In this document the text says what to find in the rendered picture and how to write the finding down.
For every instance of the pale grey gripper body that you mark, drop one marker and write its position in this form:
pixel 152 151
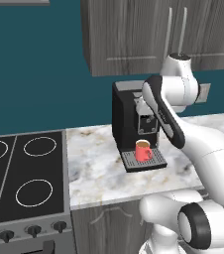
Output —
pixel 143 106

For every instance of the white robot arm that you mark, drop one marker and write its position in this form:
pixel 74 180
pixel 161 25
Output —
pixel 213 155

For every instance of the black coffee machine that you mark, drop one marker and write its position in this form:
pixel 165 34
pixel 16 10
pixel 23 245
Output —
pixel 125 115

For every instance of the red coffee mug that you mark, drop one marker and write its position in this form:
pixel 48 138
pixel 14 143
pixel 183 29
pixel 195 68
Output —
pixel 141 153

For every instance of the black hob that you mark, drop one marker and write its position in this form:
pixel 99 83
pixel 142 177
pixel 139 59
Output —
pixel 34 172

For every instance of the grey wood base cupboard door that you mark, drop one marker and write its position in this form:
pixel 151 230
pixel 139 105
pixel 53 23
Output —
pixel 107 231

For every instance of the black stove knob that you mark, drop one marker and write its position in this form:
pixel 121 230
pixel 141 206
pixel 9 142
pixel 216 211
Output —
pixel 34 230
pixel 5 235
pixel 59 226

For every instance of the grey range hood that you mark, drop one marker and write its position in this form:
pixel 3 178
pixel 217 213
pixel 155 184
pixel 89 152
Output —
pixel 16 2

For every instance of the silver stove front panel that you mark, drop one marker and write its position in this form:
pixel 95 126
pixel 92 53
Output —
pixel 18 239

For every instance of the grey wall socket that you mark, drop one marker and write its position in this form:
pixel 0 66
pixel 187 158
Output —
pixel 204 93

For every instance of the grey wood wall cupboard door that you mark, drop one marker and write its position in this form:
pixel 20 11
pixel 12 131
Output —
pixel 127 33
pixel 213 29

